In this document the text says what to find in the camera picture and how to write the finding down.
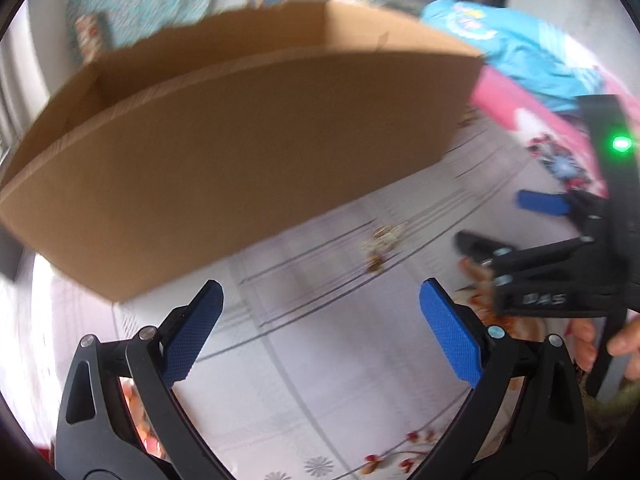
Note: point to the pink floral quilt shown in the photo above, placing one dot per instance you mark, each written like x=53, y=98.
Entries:
x=505, y=105

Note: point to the floral tablecloth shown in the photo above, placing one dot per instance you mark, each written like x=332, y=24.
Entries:
x=325, y=360

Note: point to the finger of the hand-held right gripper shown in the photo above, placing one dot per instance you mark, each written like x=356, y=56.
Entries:
x=542, y=201
x=530, y=260

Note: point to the teal floral wall cloth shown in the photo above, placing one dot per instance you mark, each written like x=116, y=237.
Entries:
x=140, y=0

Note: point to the person's right forearm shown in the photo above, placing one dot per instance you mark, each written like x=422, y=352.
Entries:
x=620, y=405

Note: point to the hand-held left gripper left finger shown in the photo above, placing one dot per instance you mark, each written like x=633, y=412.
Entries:
x=192, y=330

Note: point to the tall orange patterned carton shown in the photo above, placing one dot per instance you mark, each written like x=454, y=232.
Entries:
x=90, y=35

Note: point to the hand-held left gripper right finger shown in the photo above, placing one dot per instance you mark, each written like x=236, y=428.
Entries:
x=452, y=332

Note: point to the brown cardboard box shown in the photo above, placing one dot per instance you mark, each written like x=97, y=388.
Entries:
x=225, y=150

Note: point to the blue blanket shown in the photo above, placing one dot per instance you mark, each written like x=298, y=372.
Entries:
x=515, y=50

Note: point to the person's right hand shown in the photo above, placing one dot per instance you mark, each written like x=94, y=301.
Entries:
x=582, y=342

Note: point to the gold charm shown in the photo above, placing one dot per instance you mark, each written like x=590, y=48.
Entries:
x=386, y=233
x=375, y=263

